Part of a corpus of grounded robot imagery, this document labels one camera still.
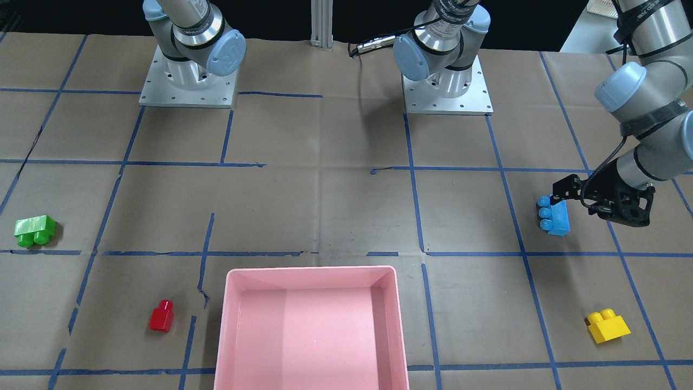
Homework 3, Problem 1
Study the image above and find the red single-stud block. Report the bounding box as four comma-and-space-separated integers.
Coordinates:
148, 300, 175, 333

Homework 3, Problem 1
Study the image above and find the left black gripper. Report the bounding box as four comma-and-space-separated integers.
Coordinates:
549, 160, 655, 228

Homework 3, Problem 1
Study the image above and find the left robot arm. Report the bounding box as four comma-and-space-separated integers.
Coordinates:
394, 1, 691, 228

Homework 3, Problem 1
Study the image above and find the yellow two-stud block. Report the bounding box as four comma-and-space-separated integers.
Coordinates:
586, 308, 631, 344

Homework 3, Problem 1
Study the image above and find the green two-stud block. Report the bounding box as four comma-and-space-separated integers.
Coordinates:
14, 215, 56, 248

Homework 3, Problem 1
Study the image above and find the blue three-stud block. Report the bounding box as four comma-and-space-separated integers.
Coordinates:
537, 197, 570, 237

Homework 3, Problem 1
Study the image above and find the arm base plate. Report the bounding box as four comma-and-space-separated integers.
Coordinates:
402, 56, 494, 115
139, 47, 239, 109

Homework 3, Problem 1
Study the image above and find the aluminium frame post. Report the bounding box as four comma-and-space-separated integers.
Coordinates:
310, 0, 334, 51

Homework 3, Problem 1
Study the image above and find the pink plastic box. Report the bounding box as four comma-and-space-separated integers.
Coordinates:
214, 265, 409, 389

